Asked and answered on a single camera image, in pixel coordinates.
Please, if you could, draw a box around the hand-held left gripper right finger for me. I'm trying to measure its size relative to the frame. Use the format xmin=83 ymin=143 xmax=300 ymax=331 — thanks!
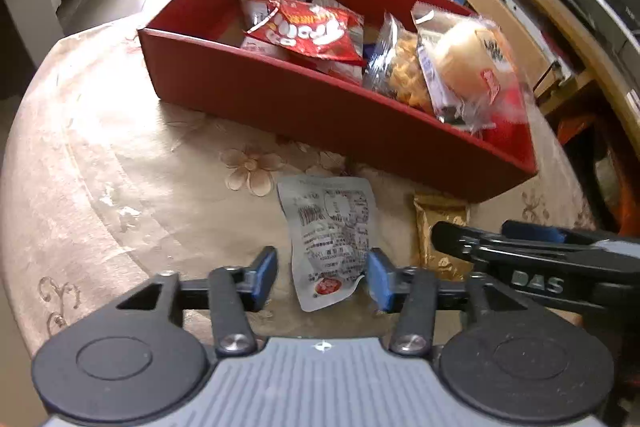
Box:
xmin=366 ymin=248 xmax=527 ymax=356

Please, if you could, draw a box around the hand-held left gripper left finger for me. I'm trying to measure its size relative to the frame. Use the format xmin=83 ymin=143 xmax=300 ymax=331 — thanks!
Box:
xmin=116 ymin=246 xmax=279 ymax=356

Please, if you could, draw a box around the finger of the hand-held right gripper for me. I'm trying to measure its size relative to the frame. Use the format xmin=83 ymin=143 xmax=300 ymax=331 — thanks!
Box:
xmin=501 ymin=219 xmax=608 ymax=249
xmin=431 ymin=220 xmax=503 ymax=264

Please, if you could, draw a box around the gold snack packet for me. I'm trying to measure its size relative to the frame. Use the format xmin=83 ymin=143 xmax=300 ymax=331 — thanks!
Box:
xmin=413 ymin=193 xmax=472 ymax=284

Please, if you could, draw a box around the silver printed snack packet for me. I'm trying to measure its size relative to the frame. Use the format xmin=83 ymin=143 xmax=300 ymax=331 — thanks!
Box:
xmin=276 ymin=175 xmax=381 ymax=314

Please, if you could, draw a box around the red cardboard box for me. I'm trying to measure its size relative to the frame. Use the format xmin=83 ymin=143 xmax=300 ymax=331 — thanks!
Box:
xmin=137 ymin=0 xmax=539 ymax=204

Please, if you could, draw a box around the clear bread bun packet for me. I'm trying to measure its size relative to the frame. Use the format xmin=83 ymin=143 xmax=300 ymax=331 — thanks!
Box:
xmin=411 ymin=1 xmax=528 ymax=134

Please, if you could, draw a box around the red snack packet white print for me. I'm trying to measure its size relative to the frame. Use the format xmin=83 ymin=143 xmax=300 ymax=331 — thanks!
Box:
xmin=242 ymin=0 xmax=367 ymax=66

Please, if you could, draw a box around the clear packet of orange crisps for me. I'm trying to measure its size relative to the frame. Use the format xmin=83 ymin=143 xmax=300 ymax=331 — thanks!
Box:
xmin=362 ymin=12 xmax=437 ymax=115

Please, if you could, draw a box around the wooden shelf unit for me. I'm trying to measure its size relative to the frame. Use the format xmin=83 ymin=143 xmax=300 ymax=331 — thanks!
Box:
xmin=394 ymin=0 xmax=640 ymax=138

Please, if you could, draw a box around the grey cabinet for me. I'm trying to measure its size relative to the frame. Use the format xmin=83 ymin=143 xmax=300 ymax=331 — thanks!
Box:
xmin=0 ymin=0 xmax=66 ymax=68

